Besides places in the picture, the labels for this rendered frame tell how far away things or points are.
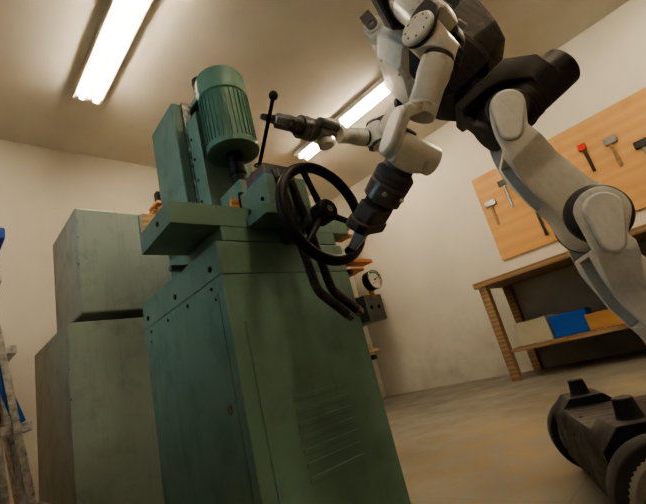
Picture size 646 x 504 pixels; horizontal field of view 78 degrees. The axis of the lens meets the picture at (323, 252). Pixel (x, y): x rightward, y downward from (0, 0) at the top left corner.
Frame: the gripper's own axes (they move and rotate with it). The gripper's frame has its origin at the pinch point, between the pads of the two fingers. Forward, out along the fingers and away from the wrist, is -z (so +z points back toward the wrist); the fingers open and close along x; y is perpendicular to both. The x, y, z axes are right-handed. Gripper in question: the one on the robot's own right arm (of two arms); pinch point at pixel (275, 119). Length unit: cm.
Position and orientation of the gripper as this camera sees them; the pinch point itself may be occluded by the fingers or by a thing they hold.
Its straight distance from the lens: 152.2
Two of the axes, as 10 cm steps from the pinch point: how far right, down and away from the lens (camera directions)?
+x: 6.2, 3.5, -7.0
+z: 7.4, 0.2, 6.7
